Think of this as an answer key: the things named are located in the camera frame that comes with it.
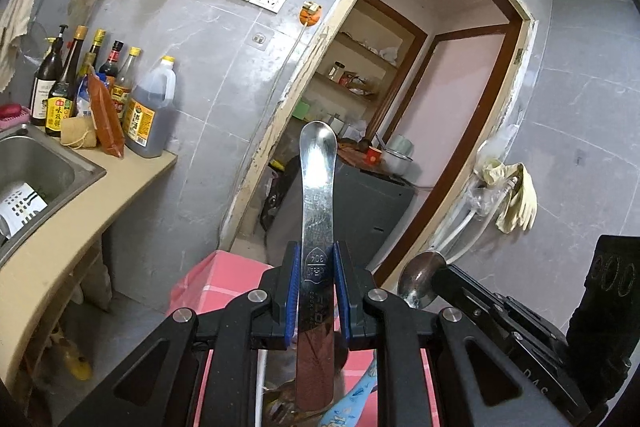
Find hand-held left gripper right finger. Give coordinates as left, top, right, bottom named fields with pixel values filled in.
left=332, top=240, right=591, bottom=427

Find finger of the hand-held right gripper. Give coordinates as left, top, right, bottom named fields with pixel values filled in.
left=431, top=263, right=508, bottom=324

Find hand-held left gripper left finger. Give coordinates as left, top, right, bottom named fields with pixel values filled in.
left=60, top=241, right=302, bottom=427

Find wide metal spoon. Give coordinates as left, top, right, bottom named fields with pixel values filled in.
left=397, top=251, right=447, bottom=310

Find long slim metal spoon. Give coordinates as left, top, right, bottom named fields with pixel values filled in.
left=295, top=121, right=337, bottom=409

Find pink checked cloth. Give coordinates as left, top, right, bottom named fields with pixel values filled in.
left=170, top=251, right=436, bottom=427

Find dark grey cabinet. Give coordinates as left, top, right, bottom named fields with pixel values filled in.
left=265, top=154, right=418, bottom=273

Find yellow rubber gloves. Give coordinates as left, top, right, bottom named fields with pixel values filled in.
left=482, top=162, right=538, bottom=235

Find blue patterned packet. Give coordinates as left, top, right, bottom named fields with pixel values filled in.
left=317, top=349, right=378, bottom=427

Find grey pot with lid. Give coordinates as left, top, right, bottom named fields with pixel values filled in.
left=382, top=134, right=416, bottom=178

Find large jug of dark liquid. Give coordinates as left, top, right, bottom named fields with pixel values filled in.
left=122, top=55, right=177, bottom=158

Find beige kitchen counter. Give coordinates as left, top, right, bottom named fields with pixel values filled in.
left=0, top=147, right=178, bottom=388

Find red sauce packet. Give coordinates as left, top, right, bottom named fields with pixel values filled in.
left=86, top=67, right=126, bottom=159

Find yellow cap pale bottle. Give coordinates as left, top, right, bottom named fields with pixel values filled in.
left=111, top=47, right=142, bottom=118

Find stainless steel sink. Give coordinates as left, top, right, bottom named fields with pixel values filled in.
left=0, top=124, right=107, bottom=263

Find white perforated basket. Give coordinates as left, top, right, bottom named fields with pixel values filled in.
left=0, top=181, right=49, bottom=240

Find red cap sauce bottle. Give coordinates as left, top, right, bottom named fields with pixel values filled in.
left=98, top=40, right=125, bottom=88

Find dark soy sauce bottle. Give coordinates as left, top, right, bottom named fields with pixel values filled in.
left=45, top=25, right=88, bottom=138

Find yellow cap dark bottle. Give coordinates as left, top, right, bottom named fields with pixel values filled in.
left=82, top=29, right=107, bottom=78

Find pink plastic soap dish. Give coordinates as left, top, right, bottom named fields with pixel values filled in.
left=0, top=103, right=30, bottom=125

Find beige hanging rag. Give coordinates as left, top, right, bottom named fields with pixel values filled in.
left=0, top=0, right=63, bottom=92

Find white hose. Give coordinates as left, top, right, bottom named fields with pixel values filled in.
left=435, top=187, right=501, bottom=258

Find pale wooden door frame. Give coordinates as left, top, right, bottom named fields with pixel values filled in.
left=220, top=0, right=538, bottom=288

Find wooden wall shelf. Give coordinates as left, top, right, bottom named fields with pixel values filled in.
left=300, top=29, right=401, bottom=108

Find dark brown door frame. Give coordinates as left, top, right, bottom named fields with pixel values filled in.
left=360, top=0, right=526, bottom=288

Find orange wall hook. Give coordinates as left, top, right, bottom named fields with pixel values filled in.
left=299, top=1, right=322, bottom=26

